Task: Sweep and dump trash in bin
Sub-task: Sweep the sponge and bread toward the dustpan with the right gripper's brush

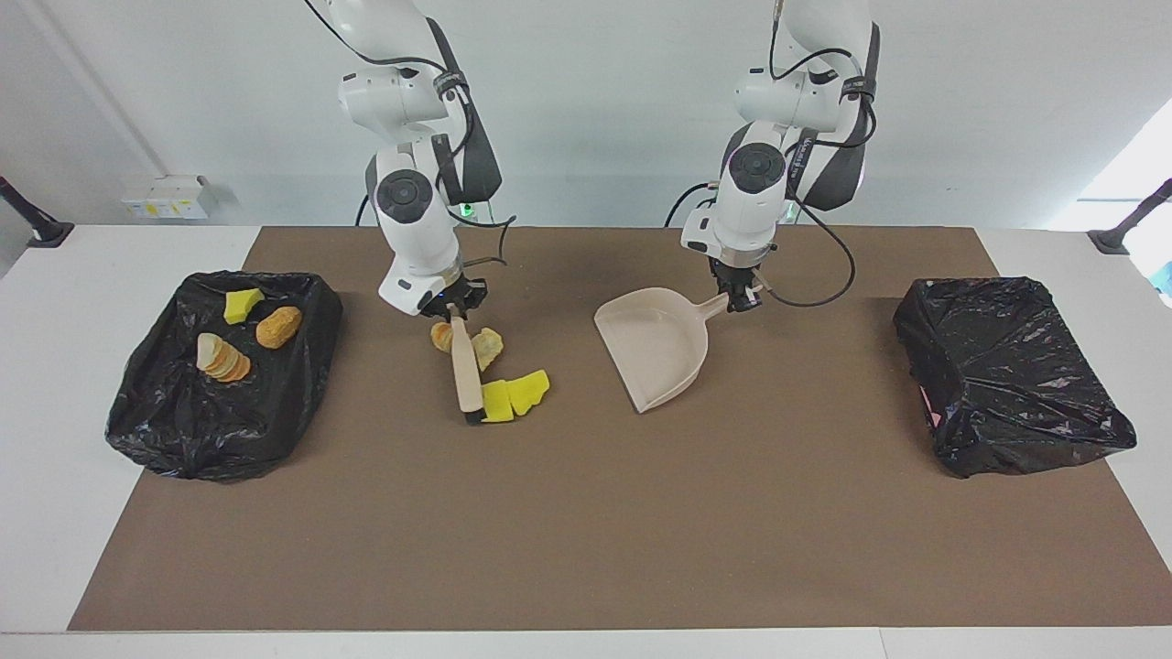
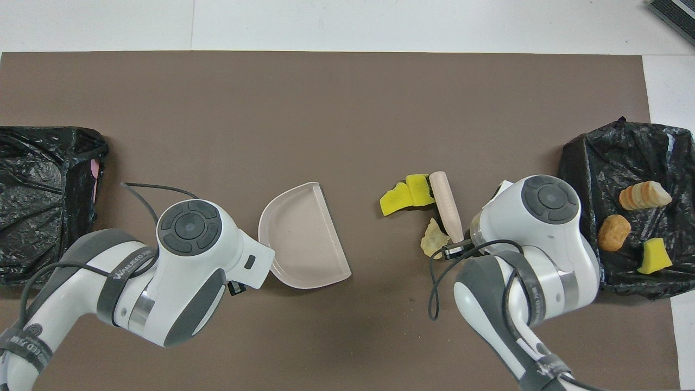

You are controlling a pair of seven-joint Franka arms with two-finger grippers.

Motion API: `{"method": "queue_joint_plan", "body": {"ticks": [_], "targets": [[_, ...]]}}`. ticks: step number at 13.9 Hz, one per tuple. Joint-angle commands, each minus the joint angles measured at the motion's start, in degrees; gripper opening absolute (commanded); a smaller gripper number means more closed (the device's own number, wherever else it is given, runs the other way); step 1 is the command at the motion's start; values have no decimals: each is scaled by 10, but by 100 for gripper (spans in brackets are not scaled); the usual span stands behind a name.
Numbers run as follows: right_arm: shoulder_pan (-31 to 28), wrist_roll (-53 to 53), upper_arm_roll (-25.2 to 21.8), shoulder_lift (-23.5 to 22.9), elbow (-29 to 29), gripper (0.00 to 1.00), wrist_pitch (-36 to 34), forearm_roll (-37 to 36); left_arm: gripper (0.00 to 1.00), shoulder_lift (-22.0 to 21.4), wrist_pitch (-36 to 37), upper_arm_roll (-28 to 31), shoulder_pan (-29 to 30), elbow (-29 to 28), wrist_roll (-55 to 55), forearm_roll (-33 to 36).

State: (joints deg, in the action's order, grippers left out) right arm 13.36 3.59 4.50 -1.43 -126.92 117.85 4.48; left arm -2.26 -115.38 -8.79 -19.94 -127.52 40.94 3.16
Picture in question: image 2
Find large striped bread piece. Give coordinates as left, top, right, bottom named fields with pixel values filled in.
left=619, top=181, right=673, bottom=211

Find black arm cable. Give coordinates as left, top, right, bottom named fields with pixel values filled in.
left=428, top=239, right=603, bottom=391
left=0, top=182, right=199, bottom=381

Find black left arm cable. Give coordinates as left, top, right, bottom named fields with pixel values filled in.
left=0, top=182, right=199, bottom=381

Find brown table mat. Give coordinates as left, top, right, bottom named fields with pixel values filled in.
left=0, top=52, right=680, bottom=391

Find dark ribbed grille object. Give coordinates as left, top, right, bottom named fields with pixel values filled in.
left=646, top=0, right=695, bottom=47

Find pink bin with black bag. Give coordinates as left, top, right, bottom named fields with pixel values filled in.
left=0, top=126, right=110, bottom=289

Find beige brush black bristles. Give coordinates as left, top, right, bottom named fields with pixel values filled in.
left=429, top=171, right=465, bottom=245

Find beige plastic dustpan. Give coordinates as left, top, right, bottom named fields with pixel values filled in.
left=258, top=182, right=352, bottom=289

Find black bag lined bin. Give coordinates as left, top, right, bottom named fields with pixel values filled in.
left=555, top=117, right=695, bottom=300

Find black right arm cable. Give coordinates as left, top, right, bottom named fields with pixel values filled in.
left=428, top=239, right=603, bottom=391

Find yellow sponge piece rectangular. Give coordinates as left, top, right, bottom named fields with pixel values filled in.
left=406, top=174, right=437, bottom=207

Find yellow sponge piece wavy edge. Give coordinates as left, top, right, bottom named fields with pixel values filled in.
left=380, top=182, right=413, bottom=217

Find small yellow sponge wedge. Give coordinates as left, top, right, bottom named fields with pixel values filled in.
left=637, top=238, right=673, bottom=275

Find brown oval bread roll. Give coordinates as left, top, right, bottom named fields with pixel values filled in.
left=598, top=214, right=631, bottom=252

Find pale pastry piece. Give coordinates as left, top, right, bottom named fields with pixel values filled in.
left=420, top=218, right=451, bottom=258

